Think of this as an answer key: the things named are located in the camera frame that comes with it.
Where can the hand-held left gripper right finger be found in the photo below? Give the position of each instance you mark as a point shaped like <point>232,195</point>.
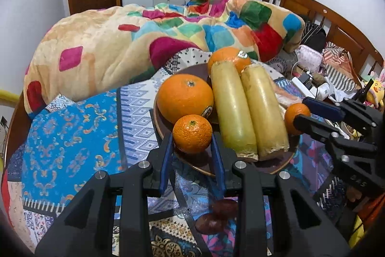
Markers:
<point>218,165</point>

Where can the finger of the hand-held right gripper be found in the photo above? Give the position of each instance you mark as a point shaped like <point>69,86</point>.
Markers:
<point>324,108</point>
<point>312,124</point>

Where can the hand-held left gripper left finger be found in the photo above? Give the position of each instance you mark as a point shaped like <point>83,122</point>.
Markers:
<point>167,162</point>

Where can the small mandarin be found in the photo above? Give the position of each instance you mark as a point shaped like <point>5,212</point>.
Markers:
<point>291,117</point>
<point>192,133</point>

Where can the purple plate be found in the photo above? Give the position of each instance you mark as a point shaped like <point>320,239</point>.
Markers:
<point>192,162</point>

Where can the large orange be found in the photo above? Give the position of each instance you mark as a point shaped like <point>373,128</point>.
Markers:
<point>227,56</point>
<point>185,97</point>

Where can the person's right hand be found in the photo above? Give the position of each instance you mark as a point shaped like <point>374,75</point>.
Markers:
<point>353,193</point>

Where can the white bottle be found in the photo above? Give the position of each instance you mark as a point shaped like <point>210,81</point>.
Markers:
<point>322,91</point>

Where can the white power strip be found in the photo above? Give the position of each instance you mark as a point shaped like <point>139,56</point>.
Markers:
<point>300,85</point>

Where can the pink fruit peel piece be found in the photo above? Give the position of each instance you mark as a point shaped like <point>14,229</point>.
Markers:
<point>287,96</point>

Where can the dark glass bottle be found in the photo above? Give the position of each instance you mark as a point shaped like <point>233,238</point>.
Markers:
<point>362,92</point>

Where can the dark red date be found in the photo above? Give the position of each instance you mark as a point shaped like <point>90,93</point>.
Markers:
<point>209,224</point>
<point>225,207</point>

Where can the striped pink cloth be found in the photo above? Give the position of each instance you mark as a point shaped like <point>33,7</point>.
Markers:
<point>340,64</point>

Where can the pink floral cloth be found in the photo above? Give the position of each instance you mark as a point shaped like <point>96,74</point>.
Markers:
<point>309,58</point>

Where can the yellow plush toy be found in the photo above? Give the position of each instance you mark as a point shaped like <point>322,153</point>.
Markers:
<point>377,91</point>

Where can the black backpack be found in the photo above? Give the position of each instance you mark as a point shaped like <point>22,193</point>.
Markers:
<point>314,34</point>

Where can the wooden headboard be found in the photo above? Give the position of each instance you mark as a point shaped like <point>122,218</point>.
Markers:
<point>340,25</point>

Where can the patterned blue cloth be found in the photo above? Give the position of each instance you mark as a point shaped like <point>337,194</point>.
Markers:
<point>75,139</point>

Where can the colourful checked blanket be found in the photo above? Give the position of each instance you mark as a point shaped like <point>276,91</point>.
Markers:
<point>99,46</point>

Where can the yellow foam tube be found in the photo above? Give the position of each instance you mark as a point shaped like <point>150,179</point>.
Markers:
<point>7,95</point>

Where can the wooden bed side rail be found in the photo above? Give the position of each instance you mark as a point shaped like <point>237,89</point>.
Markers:
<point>13,127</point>

